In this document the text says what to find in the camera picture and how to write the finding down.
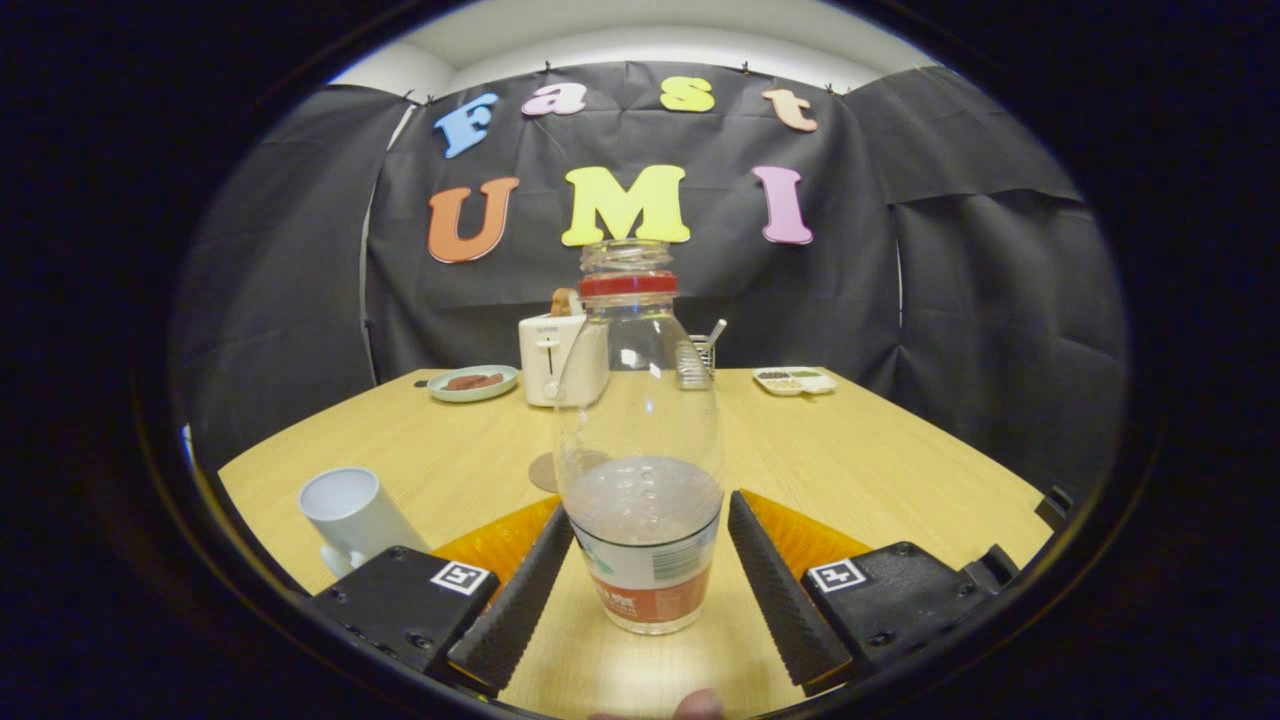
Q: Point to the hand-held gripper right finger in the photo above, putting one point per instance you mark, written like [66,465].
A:
[785,600]

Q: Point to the white toaster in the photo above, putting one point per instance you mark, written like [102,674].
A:
[545,360]

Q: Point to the wooden table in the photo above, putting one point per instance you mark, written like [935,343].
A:
[850,470]

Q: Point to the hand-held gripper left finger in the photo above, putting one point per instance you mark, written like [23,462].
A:
[515,600]

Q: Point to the clear plastic juice bottle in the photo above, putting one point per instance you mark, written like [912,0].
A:
[640,420]

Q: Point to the brown food piece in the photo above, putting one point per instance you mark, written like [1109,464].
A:
[474,381]

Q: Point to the white cup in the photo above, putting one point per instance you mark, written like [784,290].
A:
[350,515]

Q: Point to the pale green plate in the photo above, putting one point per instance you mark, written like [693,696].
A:
[450,392]

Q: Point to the toast slice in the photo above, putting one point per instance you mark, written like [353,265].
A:
[563,302]

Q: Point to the white divided condiment dish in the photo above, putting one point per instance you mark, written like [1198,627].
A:
[795,381]

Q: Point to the round brown coaster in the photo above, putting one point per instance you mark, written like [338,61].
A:
[543,472]

